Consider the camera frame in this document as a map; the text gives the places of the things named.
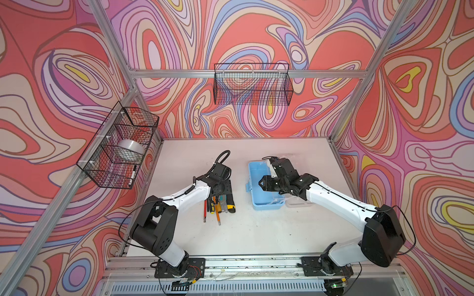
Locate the teal utility knife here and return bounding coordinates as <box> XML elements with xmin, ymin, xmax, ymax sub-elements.
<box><xmin>220</xmin><ymin>197</ymin><xmax>228</xmax><ymax>213</ymax></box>

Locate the red handled hex key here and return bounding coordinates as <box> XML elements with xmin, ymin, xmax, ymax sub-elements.
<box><xmin>203</xmin><ymin>200</ymin><xmax>208</xmax><ymax>223</ymax></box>

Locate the blue plastic tool box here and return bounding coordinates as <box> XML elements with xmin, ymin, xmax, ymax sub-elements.
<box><xmin>246</xmin><ymin>160</ymin><xmax>285</xmax><ymax>211</ymax></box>

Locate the orange handled hex key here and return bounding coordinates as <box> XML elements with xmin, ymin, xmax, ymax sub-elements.
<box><xmin>215</xmin><ymin>211</ymin><xmax>221</xmax><ymax>226</ymax></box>

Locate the clear tool box lid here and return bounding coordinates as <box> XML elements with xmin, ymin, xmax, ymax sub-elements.
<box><xmin>282</xmin><ymin>154</ymin><xmax>313</xmax><ymax>208</ymax></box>

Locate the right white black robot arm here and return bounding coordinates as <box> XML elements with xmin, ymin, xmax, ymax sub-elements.
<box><xmin>259</xmin><ymin>156</ymin><xmax>406</xmax><ymax>275</ymax></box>

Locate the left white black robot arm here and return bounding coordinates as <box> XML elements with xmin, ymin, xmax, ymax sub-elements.
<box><xmin>129</xmin><ymin>163</ymin><xmax>232</xmax><ymax>269</ymax></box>

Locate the yellow black utility knife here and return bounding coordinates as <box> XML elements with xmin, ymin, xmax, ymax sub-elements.
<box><xmin>227</xmin><ymin>200</ymin><xmax>236</xmax><ymax>213</ymax></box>

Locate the marker pen in basket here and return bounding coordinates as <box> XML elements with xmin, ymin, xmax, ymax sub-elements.
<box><xmin>128</xmin><ymin>165</ymin><xmax>138</xmax><ymax>187</ymax></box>

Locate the grey tape roll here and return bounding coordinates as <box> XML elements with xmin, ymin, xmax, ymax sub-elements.
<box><xmin>115</xmin><ymin>139</ymin><xmax>145</xmax><ymax>164</ymax></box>

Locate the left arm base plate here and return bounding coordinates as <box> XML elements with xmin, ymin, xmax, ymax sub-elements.
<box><xmin>150</xmin><ymin>257</ymin><xmax>206</xmax><ymax>279</ymax></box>

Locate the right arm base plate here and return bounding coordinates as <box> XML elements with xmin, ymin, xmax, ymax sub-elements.
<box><xmin>297</xmin><ymin>257</ymin><xmax>354</xmax><ymax>278</ymax></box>

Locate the black wire basket at back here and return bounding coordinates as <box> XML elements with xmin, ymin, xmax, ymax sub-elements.
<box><xmin>213</xmin><ymin>62</ymin><xmax>294</xmax><ymax>106</ymax></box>

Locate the black wire basket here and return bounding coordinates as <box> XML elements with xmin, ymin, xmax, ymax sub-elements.
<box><xmin>213</xmin><ymin>62</ymin><xmax>294</xmax><ymax>106</ymax></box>
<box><xmin>77</xmin><ymin>102</ymin><xmax>159</xmax><ymax>189</ymax></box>

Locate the black wire basket on left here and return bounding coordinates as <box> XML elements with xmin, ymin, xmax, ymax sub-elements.
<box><xmin>77</xmin><ymin>102</ymin><xmax>159</xmax><ymax>189</ymax></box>

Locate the aluminium front rail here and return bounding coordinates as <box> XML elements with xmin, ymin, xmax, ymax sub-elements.
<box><xmin>102</xmin><ymin>254</ymin><xmax>408</xmax><ymax>281</ymax></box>

